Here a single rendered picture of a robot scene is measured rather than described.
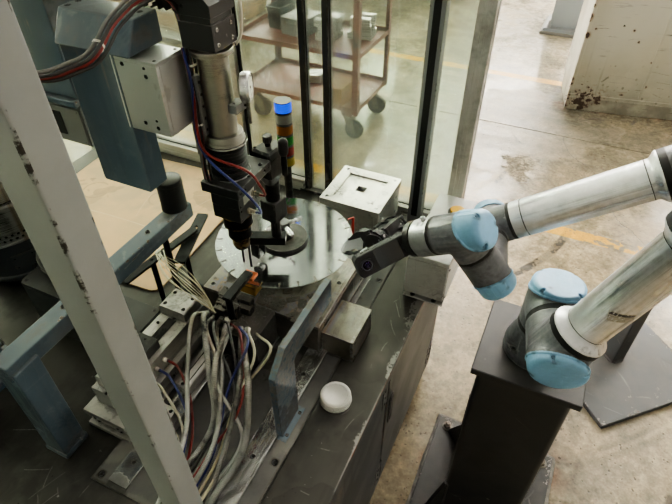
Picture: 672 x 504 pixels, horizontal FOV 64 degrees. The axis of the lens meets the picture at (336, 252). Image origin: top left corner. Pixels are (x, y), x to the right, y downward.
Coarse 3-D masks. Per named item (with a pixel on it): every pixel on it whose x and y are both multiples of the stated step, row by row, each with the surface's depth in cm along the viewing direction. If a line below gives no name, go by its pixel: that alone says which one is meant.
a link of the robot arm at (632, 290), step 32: (640, 256) 91; (608, 288) 96; (640, 288) 91; (544, 320) 109; (576, 320) 101; (608, 320) 96; (544, 352) 104; (576, 352) 101; (544, 384) 109; (576, 384) 106
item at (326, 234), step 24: (288, 216) 137; (312, 216) 137; (336, 216) 137; (216, 240) 130; (312, 240) 130; (336, 240) 130; (240, 264) 124; (264, 264) 124; (288, 264) 124; (312, 264) 124; (336, 264) 124
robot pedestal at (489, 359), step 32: (512, 320) 138; (480, 352) 130; (480, 384) 131; (512, 384) 124; (480, 416) 139; (512, 416) 134; (544, 416) 128; (448, 448) 190; (480, 448) 148; (512, 448) 142; (544, 448) 136; (448, 480) 166; (480, 480) 158; (512, 480) 151; (544, 480) 182
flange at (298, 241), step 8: (296, 224) 133; (296, 232) 131; (304, 232) 131; (288, 240) 128; (296, 240) 128; (304, 240) 129; (272, 248) 127; (280, 248) 126; (288, 248) 126; (296, 248) 127
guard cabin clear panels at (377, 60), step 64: (256, 0) 146; (320, 0) 139; (384, 0) 132; (256, 64) 159; (320, 64) 150; (384, 64) 142; (448, 64) 135; (192, 128) 187; (256, 128) 174; (320, 128) 164; (384, 128) 154; (448, 128) 145
